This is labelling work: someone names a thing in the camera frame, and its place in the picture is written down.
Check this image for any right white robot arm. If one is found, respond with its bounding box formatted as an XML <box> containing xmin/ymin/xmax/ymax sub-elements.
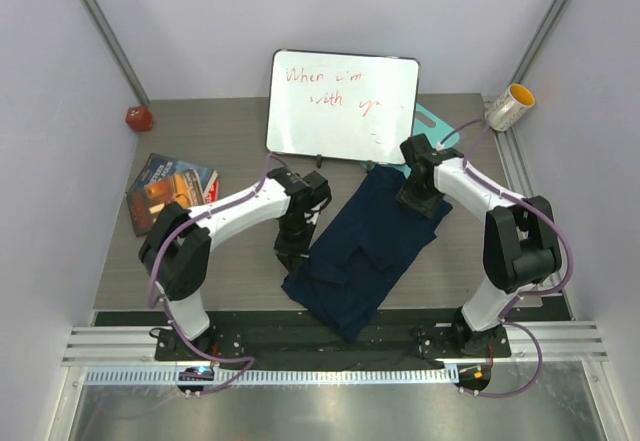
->
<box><xmin>397</xmin><ymin>135</ymin><xmax>562</xmax><ymax>356</ymax></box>

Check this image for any red cube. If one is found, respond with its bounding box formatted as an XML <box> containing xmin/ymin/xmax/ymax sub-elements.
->
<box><xmin>125</xmin><ymin>105</ymin><xmax>154</xmax><ymax>133</ymax></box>

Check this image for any dark orange cover book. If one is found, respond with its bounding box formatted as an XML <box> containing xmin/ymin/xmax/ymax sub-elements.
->
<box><xmin>126</xmin><ymin>168</ymin><xmax>204</xmax><ymax>237</ymax></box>

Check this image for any white whiteboard with red writing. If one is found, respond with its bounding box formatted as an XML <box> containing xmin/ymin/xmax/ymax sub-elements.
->
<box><xmin>266</xmin><ymin>49</ymin><xmax>420</xmax><ymax>165</ymax></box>

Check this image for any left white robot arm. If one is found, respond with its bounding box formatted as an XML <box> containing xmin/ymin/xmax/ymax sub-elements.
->
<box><xmin>139</xmin><ymin>167</ymin><xmax>332</xmax><ymax>360</ymax></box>

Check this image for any red paperback book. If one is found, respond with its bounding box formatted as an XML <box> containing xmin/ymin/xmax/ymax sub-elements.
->
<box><xmin>202</xmin><ymin>179</ymin><xmax>219</xmax><ymax>204</ymax></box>

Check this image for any blue nineteen eighty-four book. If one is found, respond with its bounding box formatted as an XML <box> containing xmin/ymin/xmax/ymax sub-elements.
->
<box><xmin>132</xmin><ymin>153</ymin><xmax>217</xmax><ymax>189</ymax></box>

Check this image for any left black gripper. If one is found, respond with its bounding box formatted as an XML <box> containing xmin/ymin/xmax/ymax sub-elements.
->
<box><xmin>274</xmin><ymin>214</ymin><xmax>317</xmax><ymax>275</ymax></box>

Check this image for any dark blue t shirt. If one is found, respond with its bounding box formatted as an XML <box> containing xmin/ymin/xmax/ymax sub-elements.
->
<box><xmin>282</xmin><ymin>166</ymin><xmax>452</xmax><ymax>342</ymax></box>

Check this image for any aluminium rail frame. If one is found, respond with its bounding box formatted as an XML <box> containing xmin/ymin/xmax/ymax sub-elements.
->
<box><xmin>63</xmin><ymin>98</ymin><xmax>597</xmax><ymax>398</ymax></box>

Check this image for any white mug yellow inside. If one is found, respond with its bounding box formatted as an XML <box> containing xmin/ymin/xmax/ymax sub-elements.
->
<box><xmin>485</xmin><ymin>83</ymin><xmax>536</xmax><ymax>132</ymax></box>

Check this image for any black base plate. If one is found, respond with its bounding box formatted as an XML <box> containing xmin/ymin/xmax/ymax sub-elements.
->
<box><xmin>150</xmin><ymin>309</ymin><xmax>511</xmax><ymax>371</ymax></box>

